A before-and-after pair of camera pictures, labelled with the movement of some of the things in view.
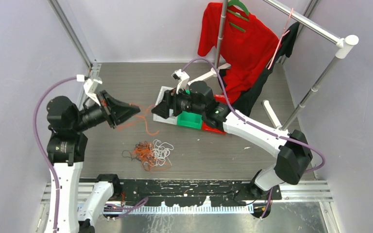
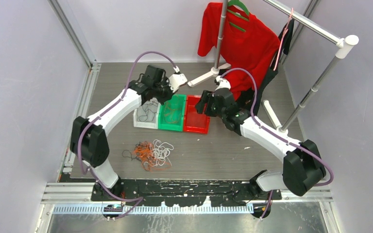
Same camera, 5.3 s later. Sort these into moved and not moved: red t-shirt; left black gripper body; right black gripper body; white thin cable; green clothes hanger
Moved: right black gripper body; left black gripper body
Not moved: white thin cable; green clothes hanger; red t-shirt
